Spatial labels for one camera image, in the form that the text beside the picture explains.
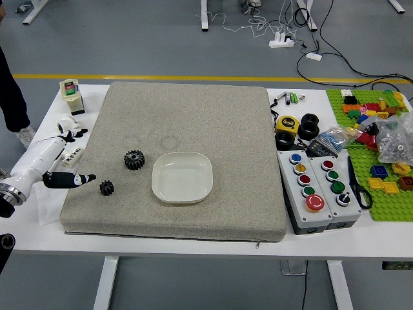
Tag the white pipe piece with writing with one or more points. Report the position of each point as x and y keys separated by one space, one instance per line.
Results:
x=74 y=156

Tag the grey metal bracket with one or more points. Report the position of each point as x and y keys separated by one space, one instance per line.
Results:
x=292 y=268

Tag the grey button box with stop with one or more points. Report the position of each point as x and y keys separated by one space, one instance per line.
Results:
x=303 y=213

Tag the person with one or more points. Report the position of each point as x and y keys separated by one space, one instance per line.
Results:
x=11 y=97

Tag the clear bag of blue parts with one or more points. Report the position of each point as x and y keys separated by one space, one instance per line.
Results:
x=335 y=137

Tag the grey button box with selector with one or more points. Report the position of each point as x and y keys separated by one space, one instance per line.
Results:
x=350 y=206

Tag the yellow flat brick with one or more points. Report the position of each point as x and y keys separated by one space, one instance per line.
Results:
x=376 y=183
x=390 y=187

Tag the small black gear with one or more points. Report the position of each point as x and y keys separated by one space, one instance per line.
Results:
x=105 y=188

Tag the white table leg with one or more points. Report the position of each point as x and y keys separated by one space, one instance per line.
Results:
x=340 y=287
x=106 y=284

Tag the orange brick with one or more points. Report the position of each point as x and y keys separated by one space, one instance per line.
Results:
x=351 y=108

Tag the white background desk leg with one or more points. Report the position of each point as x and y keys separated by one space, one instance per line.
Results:
x=204 y=16
x=34 y=11
x=308 y=16

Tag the black digital meter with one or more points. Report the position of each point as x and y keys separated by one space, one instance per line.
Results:
x=321 y=148

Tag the green batteries pair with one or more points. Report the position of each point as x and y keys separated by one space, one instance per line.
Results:
x=294 y=97

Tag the green building baseplate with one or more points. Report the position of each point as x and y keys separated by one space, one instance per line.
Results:
x=390 y=206

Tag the grey-brown cushion mat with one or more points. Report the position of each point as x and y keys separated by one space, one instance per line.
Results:
x=193 y=113

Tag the white square dish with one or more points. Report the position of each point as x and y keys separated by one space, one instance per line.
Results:
x=182 y=177

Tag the brown brick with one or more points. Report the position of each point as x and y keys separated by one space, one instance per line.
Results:
x=406 y=183

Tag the clear bag of metal nuts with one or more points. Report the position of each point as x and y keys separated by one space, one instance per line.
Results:
x=393 y=145

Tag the yellow tape measure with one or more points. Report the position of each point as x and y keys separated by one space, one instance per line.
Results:
x=287 y=124

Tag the black rubber tyre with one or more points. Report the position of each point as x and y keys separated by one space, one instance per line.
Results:
x=284 y=141
x=311 y=117
x=308 y=130

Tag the white power strip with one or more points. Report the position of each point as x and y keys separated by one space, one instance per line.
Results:
x=280 y=42

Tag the red brick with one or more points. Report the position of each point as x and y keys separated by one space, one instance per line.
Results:
x=366 y=140

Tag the white power adapter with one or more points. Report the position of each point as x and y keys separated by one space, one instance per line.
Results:
x=314 y=56

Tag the black scissors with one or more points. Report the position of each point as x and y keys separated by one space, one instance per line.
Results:
x=353 y=181

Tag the white pipe tee fitting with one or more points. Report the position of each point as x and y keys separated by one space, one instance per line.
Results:
x=66 y=122

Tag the cream switch box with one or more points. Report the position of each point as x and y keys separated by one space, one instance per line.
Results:
x=72 y=98

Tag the big black gear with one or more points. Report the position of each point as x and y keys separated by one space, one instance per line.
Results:
x=134 y=160

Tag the blue square brick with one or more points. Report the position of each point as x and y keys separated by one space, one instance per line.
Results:
x=379 y=171

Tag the long green brick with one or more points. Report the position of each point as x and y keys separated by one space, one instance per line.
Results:
x=391 y=98

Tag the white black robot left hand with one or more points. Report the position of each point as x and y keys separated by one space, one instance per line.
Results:
x=42 y=155

